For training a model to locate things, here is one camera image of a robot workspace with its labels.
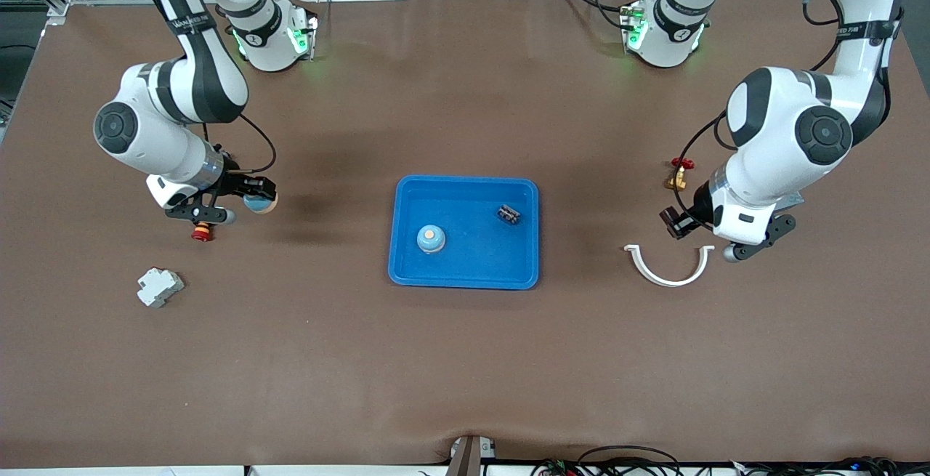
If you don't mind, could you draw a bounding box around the white circuit breaker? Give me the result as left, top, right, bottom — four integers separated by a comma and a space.
137, 267, 185, 309

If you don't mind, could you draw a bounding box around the blue plastic tray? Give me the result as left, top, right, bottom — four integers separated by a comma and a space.
387, 174, 541, 291

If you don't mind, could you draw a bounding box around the brown table mat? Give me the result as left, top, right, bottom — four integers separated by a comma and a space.
0, 0, 930, 466

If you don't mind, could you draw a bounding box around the grey metal clamp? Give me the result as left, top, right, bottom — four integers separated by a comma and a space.
445, 435, 498, 476

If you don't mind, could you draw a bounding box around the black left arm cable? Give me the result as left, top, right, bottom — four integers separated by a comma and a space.
672, 0, 902, 235

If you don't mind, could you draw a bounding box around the brass valve with red handle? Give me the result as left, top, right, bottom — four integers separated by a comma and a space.
664, 157, 695, 193

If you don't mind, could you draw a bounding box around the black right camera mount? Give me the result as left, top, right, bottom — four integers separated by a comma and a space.
164, 202, 227, 227

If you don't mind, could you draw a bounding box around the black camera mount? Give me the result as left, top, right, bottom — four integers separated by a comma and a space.
164, 202, 227, 227
732, 213, 797, 262

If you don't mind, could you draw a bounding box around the white curved plastic bracket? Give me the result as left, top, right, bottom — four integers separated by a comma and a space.
623, 244, 716, 289

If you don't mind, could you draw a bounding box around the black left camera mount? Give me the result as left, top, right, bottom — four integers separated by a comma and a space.
732, 213, 797, 262

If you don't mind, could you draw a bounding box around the black looped cable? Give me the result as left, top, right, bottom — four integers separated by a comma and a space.
578, 445, 682, 476

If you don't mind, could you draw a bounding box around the black wire bundle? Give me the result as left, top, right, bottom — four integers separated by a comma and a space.
727, 456, 930, 476

